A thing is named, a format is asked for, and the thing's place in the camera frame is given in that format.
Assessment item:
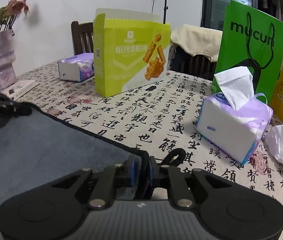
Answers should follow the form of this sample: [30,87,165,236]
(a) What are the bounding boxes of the purple and grey towel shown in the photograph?
[0,102,187,230]

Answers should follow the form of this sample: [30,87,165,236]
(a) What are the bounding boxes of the sealed purple tissue pack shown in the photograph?
[58,53,94,82]

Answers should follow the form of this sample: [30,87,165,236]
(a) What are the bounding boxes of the cream cloth on chair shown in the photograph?
[171,24,223,62]

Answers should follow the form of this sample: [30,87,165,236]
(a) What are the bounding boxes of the pink glitter vase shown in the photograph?
[0,29,17,90]

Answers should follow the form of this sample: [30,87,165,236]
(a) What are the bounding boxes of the white flat box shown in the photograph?
[1,80,37,101]

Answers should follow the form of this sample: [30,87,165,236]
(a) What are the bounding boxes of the lime green snack box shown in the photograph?
[93,8,171,98]

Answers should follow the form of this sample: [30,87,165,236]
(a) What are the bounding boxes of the open purple tissue pack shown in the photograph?
[196,66,273,164]

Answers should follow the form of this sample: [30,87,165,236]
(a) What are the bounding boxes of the studio light on stand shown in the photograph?
[141,0,170,25]

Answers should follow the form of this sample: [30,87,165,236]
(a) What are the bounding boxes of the chair under cream cloth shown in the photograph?
[167,43,217,81]

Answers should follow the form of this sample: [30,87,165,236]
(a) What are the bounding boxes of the dark wooden chair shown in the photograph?
[71,21,93,55]

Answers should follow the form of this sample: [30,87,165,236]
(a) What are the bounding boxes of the calligraphy print tablecloth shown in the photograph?
[0,61,283,240]

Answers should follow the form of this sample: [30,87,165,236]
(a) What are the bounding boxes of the green mucun paper bag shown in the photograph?
[215,1,283,102]

